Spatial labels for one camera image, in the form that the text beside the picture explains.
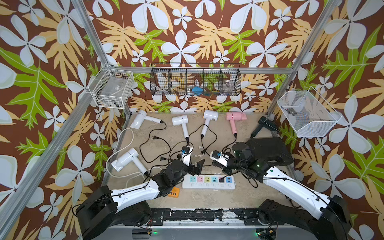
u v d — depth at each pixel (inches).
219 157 25.6
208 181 32.8
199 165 27.1
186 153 26.2
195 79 38.0
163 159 37.1
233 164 26.0
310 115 31.7
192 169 27.1
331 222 14.8
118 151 39.1
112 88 33.8
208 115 44.3
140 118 43.8
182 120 42.8
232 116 43.8
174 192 31.3
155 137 41.1
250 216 29.1
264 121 42.5
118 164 35.2
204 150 38.9
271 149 37.8
